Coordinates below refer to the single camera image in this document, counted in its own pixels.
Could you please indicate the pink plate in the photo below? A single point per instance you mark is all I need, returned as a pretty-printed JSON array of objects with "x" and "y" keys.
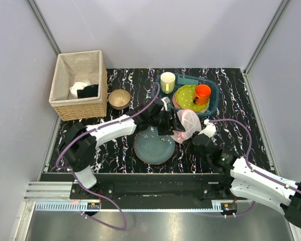
[{"x": 176, "y": 105}]

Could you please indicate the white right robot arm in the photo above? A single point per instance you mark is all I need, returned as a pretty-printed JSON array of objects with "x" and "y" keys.
[{"x": 246, "y": 180}]

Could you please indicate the teal plastic tray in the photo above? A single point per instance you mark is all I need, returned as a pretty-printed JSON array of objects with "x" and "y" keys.
[{"x": 191, "y": 80}]

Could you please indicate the white cloth in basket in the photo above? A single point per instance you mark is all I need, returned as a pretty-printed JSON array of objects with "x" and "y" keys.
[{"x": 79, "y": 85}]

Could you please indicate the teal ceramic plate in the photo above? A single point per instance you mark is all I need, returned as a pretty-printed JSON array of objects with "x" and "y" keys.
[{"x": 152, "y": 148}]

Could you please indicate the black item in basket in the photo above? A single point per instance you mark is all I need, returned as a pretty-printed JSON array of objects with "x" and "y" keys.
[{"x": 88, "y": 91}]

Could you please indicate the beige brown bowl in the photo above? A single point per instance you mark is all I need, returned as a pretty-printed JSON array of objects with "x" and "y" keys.
[{"x": 119, "y": 99}]

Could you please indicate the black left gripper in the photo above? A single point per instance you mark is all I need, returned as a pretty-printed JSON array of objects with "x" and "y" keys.
[{"x": 167, "y": 129}]

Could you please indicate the pale yellow mug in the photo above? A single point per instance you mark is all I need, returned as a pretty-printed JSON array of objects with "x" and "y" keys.
[{"x": 167, "y": 81}]

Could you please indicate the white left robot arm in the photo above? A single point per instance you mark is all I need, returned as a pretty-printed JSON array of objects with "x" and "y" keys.
[{"x": 81, "y": 142}]

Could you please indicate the wicker basket with liner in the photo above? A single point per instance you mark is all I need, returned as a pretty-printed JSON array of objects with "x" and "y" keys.
[{"x": 73, "y": 67}]

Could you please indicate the orange mug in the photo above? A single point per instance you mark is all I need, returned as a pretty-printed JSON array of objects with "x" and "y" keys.
[{"x": 202, "y": 94}]

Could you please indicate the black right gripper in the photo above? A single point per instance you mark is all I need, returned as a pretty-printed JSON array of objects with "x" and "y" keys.
[{"x": 190, "y": 143}]

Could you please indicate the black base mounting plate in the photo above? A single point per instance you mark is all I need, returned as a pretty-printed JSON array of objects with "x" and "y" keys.
[{"x": 197, "y": 186}]

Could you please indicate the green polka dot plate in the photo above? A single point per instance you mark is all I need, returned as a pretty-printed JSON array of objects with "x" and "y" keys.
[{"x": 184, "y": 96}]

